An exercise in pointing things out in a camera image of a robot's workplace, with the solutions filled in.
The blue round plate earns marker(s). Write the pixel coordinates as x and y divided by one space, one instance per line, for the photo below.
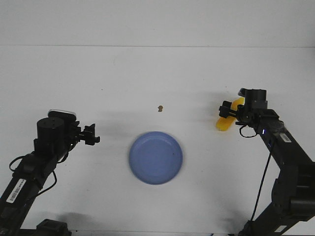
155 158

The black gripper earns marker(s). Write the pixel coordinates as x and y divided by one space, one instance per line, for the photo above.
73 134
255 99

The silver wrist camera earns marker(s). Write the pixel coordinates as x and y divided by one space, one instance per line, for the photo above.
61 114
242 92

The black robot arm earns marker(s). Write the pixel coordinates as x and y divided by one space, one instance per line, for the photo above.
254 177
56 138

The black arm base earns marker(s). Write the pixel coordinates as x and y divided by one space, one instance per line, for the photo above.
52 228

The yellow corn cob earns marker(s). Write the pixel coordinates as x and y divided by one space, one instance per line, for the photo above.
223 124

